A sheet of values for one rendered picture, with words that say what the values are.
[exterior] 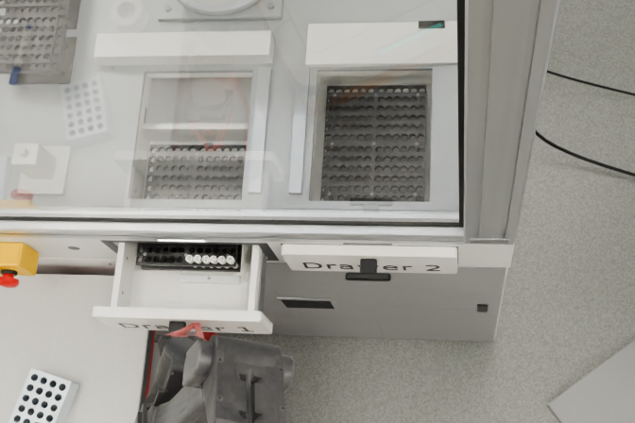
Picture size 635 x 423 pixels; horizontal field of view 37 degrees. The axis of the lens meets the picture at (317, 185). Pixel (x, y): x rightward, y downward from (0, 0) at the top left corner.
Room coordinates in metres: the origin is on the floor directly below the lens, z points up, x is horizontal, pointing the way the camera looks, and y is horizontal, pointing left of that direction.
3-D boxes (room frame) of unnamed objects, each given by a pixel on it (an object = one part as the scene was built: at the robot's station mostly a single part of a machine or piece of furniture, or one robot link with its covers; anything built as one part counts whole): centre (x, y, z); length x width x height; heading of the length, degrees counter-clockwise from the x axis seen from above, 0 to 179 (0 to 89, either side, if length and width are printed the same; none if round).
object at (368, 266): (0.41, -0.02, 0.91); 0.07 x 0.04 x 0.01; 65
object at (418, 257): (0.44, -0.03, 0.87); 0.29 x 0.02 x 0.11; 65
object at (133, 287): (0.66, 0.21, 0.86); 0.40 x 0.26 x 0.06; 155
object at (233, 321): (0.47, 0.30, 0.87); 0.29 x 0.02 x 0.11; 65
